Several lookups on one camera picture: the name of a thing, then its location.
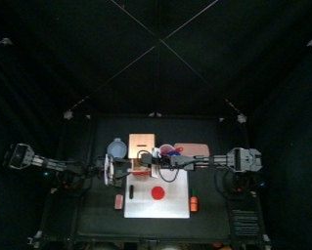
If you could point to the pink cutting board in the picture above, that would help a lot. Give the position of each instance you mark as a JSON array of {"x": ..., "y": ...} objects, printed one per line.
[{"x": 194, "y": 149}]

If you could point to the red dough disc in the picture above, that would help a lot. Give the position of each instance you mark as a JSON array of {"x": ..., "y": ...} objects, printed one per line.
[{"x": 159, "y": 192}]

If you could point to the metal frame middle bracket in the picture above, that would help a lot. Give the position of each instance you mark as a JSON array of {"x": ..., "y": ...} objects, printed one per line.
[{"x": 155, "y": 114}]

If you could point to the white printed label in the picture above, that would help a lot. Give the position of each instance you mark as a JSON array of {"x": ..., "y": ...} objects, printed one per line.
[{"x": 246, "y": 224}]

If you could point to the metal table corner foot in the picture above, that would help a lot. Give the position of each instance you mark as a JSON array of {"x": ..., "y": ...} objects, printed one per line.
[
  {"x": 34, "y": 240},
  {"x": 266, "y": 241}
]

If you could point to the black marker pen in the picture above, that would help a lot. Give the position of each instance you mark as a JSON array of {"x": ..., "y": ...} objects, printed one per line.
[{"x": 131, "y": 191}]

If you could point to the pink rectangular block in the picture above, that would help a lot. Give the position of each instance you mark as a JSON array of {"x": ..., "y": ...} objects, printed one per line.
[{"x": 119, "y": 201}]

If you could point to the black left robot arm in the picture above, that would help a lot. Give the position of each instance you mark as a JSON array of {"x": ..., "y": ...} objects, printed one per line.
[{"x": 37, "y": 161}]

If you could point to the orange toy carrot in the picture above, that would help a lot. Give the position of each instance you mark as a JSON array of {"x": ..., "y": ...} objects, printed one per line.
[{"x": 194, "y": 203}]

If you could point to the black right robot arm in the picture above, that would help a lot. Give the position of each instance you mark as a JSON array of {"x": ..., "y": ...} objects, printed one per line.
[{"x": 243, "y": 159}]

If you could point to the blue toy utensil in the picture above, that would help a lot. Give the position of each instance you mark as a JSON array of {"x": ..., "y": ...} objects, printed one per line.
[{"x": 176, "y": 151}]

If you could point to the metal frame corner bracket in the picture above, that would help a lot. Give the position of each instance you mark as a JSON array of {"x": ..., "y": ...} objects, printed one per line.
[
  {"x": 242, "y": 118},
  {"x": 68, "y": 114}
]

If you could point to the purple cup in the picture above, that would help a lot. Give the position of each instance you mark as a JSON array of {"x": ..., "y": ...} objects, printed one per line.
[{"x": 166, "y": 148}]

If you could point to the light blue bowl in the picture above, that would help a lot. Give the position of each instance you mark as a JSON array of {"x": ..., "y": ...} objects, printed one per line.
[{"x": 117, "y": 148}]

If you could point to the white cutting mat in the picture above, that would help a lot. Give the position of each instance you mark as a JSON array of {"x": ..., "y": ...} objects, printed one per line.
[{"x": 158, "y": 203}]

